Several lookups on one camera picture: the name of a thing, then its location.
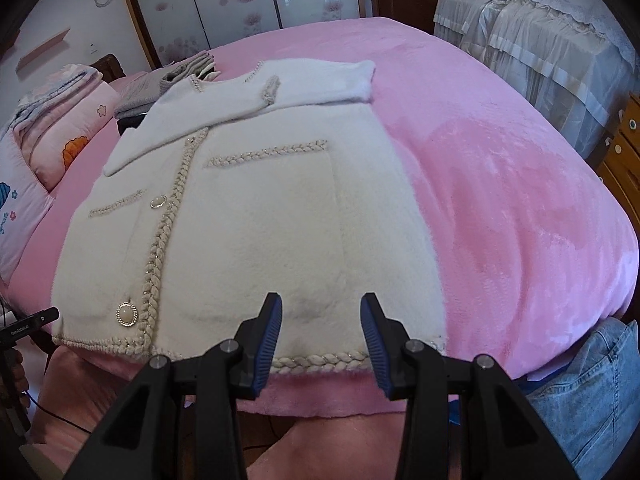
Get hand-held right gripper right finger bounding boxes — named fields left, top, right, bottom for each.
left=360, top=292, right=581, bottom=480

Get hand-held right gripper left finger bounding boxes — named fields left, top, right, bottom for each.
left=65, top=292, right=285, bottom=480

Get white fluffy cardigan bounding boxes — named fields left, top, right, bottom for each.
left=50, top=59, right=448, bottom=373

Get person's left hand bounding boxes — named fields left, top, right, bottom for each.
left=0, top=349, right=31, bottom=411

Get pink pillow with bag print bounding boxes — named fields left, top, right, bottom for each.
left=0, top=135, right=55, bottom=283

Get pink bed blanket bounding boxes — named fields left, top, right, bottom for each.
left=0, top=16, right=640, bottom=480

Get pink quilt with flower print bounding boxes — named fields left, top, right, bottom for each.
left=12, top=80, right=121, bottom=192

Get person's blue jeans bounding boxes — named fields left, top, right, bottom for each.
left=525, top=317, right=640, bottom=480

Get black folded garment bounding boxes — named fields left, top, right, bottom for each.
left=116, top=115, right=146, bottom=136

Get floral folded quilt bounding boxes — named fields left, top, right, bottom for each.
left=0, top=63, right=103, bottom=136

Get grey folded sweater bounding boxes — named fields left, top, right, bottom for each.
left=114, top=50, right=216, bottom=117

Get dark wooden headboard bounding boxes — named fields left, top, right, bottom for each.
left=90, top=54, right=126, bottom=81

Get beige folded garment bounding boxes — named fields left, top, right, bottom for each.
left=192, top=62, right=223, bottom=83

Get wooden drawer cabinet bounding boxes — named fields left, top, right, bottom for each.
left=597, top=92, right=640, bottom=216

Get wardrobe with floral sliding doors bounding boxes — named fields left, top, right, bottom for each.
left=117, top=0, right=381, bottom=68

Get lace-covered furniture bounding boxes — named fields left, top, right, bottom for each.
left=432, top=0, right=640, bottom=148

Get black cable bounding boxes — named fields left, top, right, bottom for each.
left=22, top=340, right=96, bottom=431

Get pink wall shelf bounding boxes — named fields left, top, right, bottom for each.
left=15, top=30, right=71, bottom=73

